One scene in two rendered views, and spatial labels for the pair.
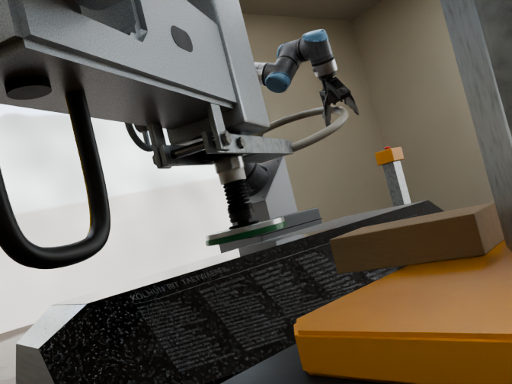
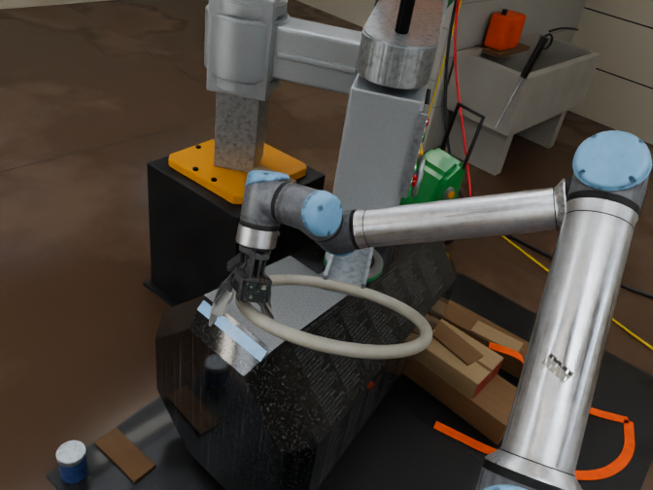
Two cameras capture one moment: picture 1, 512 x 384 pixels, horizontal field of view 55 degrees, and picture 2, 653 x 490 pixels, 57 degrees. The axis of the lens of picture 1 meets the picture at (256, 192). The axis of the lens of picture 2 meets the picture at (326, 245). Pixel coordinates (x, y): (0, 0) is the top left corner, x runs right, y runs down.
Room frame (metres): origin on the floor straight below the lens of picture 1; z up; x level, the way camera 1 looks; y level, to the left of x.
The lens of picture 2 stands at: (3.01, -0.51, 2.15)
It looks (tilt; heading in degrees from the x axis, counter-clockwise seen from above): 35 degrees down; 165
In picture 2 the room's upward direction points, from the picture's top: 10 degrees clockwise
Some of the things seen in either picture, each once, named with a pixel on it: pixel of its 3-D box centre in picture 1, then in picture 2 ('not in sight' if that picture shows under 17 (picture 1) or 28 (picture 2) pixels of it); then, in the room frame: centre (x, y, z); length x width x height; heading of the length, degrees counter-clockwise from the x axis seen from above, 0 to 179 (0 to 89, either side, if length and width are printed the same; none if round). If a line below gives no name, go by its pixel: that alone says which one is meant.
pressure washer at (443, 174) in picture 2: not in sight; (435, 177); (-0.10, 0.93, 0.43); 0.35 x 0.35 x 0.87; 27
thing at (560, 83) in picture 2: not in sight; (516, 102); (-1.47, 2.09, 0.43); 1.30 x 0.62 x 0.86; 126
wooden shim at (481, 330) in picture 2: not in sight; (497, 337); (1.00, 0.99, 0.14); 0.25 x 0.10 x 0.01; 47
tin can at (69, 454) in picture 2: not in sight; (72, 462); (1.56, -0.95, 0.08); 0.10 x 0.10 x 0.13
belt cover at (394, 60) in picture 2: not in sight; (405, 28); (0.99, 0.17, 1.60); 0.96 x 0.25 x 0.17; 160
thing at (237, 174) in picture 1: (232, 175); not in sight; (1.32, 0.05, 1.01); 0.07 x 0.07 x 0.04
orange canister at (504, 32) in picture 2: not in sight; (508, 28); (-1.57, 1.87, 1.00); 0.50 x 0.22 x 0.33; 126
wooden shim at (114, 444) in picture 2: not in sight; (124, 454); (1.50, -0.77, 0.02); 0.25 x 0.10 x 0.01; 42
